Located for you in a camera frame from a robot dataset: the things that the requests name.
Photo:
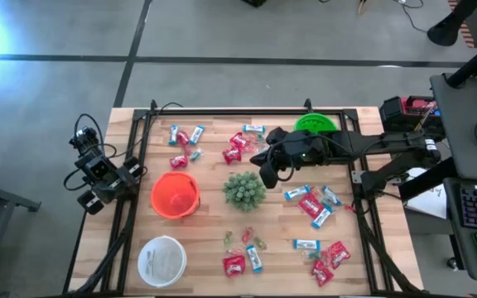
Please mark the orange striped rug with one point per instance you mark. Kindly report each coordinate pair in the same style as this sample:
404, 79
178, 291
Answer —
467, 37

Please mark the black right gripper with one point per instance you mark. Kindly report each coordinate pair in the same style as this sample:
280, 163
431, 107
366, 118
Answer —
300, 149

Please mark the white plastic bucket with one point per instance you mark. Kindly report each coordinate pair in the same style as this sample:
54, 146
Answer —
162, 261

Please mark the black diagonal pole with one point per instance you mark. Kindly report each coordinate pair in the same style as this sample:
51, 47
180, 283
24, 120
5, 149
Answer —
429, 179
474, 62

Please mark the grey metal bracket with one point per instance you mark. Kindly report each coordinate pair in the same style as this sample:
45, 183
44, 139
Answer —
356, 176

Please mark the artificial succulent in patterned pot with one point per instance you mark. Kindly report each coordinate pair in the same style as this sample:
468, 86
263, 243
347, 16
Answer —
244, 191

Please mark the orange candy in clear wrapper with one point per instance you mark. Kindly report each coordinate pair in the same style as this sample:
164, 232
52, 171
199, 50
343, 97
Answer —
316, 191

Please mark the red candy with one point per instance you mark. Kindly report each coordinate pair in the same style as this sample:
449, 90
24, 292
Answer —
187, 150
256, 145
247, 235

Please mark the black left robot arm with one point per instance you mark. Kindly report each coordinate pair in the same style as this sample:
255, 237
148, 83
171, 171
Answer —
99, 169

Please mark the black stand foot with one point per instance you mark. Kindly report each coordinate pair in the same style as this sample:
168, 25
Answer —
443, 33

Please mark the grey desk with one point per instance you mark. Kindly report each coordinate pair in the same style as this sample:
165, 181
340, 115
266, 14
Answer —
458, 136
466, 256

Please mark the black and red power station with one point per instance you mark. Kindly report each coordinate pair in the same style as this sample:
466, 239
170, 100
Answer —
412, 108

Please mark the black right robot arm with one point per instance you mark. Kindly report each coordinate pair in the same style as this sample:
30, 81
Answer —
379, 142

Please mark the green plastic bucket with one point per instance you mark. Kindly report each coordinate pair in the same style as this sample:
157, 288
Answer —
315, 122

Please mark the pink candy in clear wrapper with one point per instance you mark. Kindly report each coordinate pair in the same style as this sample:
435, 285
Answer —
235, 251

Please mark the orange pumpkin face bucket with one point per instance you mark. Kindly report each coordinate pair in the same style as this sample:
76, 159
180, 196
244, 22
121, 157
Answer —
168, 198

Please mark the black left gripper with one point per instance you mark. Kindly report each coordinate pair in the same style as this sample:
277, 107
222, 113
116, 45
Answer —
120, 188

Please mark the white paper sheet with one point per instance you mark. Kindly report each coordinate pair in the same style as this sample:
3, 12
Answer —
429, 203

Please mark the red Skittles candy pack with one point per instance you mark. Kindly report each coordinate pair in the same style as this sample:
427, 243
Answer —
310, 205
234, 265
322, 273
182, 138
232, 155
238, 141
338, 254
179, 161

